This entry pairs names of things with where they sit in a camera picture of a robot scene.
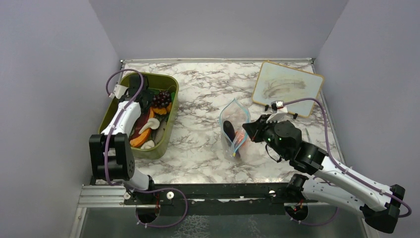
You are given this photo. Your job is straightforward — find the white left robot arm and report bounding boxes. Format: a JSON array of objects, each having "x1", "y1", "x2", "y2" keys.
[{"x1": 89, "y1": 69, "x2": 156, "y2": 204}]

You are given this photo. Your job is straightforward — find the olive green plastic bin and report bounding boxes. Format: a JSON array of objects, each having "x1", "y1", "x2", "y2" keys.
[{"x1": 89, "y1": 69, "x2": 179, "y2": 160}]

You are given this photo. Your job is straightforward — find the yellow framed whiteboard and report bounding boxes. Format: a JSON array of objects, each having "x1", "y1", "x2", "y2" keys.
[{"x1": 252, "y1": 61, "x2": 324, "y2": 105}]

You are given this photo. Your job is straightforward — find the orange toy fruit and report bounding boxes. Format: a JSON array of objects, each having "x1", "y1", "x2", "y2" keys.
[{"x1": 233, "y1": 130, "x2": 248, "y2": 148}]

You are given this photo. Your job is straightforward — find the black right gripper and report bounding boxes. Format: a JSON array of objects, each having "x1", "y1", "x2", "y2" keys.
[{"x1": 243, "y1": 114, "x2": 289, "y2": 159}]

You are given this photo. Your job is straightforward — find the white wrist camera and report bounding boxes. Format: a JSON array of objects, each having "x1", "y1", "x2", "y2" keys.
[
  {"x1": 267, "y1": 100, "x2": 288, "y2": 122},
  {"x1": 109, "y1": 84, "x2": 128, "y2": 99}
]

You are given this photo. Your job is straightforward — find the orange toy pumpkin slice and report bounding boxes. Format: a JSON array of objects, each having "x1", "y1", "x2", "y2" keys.
[{"x1": 130, "y1": 109, "x2": 155, "y2": 148}]

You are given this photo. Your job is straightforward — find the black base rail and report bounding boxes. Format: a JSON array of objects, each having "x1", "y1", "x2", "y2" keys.
[{"x1": 124, "y1": 181, "x2": 310, "y2": 217}]

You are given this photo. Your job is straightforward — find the dark purple toy grapes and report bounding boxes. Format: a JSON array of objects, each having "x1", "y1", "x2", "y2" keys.
[{"x1": 152, "y1": 91, "x2": 172, "y2": 108}]

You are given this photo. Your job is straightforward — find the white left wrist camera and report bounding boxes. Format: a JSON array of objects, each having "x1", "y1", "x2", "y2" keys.
[{"x1": 109, "y1": 84, "x2": 128, "y2": 99}]

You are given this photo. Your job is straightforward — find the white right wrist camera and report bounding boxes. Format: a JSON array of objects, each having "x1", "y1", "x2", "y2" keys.
[{"x1": 267, "y1": 100, "x2": 288, "y2": 122}]

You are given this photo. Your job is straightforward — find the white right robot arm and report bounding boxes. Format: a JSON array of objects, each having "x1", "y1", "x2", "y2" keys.
[{"x1": 242, "y1": 115, "x2": 405, "y2": 234}]

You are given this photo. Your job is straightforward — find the aluminium frame rail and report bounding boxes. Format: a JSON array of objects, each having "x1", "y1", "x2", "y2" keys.
[{"x1": 69, "y1": 185, "x2": 133, "y2": 238}]

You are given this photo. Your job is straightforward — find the white toy mushroom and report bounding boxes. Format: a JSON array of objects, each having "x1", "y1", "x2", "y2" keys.
[{"x1": 138, "y1": 118, "x2": 160, "y2": 134}]

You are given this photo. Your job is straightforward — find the clear zip top bag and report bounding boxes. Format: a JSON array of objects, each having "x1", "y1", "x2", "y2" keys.
[{"x1": 219, "y1": 99, "x2": 251, "y2": 162}]

